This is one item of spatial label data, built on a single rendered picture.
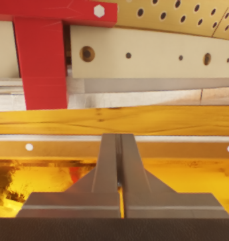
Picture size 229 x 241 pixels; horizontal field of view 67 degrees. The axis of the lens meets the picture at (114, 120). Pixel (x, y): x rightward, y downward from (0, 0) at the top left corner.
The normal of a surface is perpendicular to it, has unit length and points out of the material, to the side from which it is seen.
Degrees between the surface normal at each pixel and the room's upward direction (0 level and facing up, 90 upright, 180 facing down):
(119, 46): 90
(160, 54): 90
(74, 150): 90
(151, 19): 62
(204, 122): 90
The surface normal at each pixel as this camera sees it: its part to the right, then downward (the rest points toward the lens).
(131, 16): 0.28, 0.69
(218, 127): 0.00, 0.28
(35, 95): 0.22, 0.27
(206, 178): -0.02, -0.51
